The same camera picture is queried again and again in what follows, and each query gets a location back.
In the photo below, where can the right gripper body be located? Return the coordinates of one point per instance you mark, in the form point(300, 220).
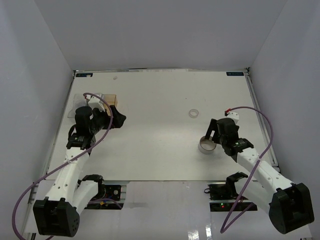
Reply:
point(221, 138)

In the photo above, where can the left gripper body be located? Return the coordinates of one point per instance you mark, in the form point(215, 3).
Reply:
point(101, 120)

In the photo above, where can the large white tape roll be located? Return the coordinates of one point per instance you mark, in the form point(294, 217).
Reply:
point(206, 146)

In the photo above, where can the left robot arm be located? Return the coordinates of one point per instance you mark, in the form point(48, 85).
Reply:
point(58, 214)

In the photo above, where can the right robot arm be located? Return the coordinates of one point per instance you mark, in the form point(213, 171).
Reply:
point(288, 204)

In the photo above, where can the clear tape roll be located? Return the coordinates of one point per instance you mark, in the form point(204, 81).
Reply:
point(193, 113)

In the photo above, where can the left blue label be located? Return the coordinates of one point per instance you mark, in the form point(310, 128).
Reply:
point(83, 75)

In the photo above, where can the blue label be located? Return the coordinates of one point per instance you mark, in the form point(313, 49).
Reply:
point(83, 75)
point(234, 73)

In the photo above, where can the right blue label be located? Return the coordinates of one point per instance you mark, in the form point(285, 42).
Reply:
point(234, 73)

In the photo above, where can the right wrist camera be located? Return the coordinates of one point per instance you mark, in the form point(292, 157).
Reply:
point(233, 115)

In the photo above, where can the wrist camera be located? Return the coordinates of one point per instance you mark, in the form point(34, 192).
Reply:
point(96, 103)
point(233, 115)

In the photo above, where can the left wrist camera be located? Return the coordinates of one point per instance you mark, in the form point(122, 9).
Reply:
point(96, 103)

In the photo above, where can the right aluminium rail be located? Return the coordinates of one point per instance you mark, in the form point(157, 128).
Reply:
point(264, 122)

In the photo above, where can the aluminium rail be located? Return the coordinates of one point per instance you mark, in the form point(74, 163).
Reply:
point(32, 194)
point(264, 122)

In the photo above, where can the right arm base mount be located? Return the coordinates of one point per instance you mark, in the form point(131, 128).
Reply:
point(221, 200)

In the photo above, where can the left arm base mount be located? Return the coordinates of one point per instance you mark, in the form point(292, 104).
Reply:
point(110, 199)

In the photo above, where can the left aluminium rail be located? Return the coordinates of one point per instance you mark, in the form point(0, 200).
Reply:
point(32, 194)

